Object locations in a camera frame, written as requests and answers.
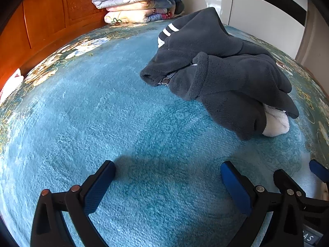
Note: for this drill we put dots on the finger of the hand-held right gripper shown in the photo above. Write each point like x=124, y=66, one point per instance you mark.
x=281, y=180
x=318, y=169

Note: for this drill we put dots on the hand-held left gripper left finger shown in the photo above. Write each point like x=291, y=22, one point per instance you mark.
x=99, y=187

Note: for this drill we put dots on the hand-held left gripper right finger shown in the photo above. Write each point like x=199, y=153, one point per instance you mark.
x=235, y=187

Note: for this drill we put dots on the dark grey fleece jacket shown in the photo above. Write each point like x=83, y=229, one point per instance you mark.
x=226, y=82

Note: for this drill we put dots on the blue floral plush blanket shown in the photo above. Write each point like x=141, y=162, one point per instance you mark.
x=102, y=121

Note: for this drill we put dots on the white patterned cloth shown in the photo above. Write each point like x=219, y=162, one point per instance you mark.
x=10, y=85

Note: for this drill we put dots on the cream floral folded quilt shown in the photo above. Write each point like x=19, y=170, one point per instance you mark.
x=128, y=16

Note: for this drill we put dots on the white wardrobe with black stripe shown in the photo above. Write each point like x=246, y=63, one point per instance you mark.
x=257, y=5

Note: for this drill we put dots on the dark cloth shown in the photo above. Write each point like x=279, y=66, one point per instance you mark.
x=180, y=8

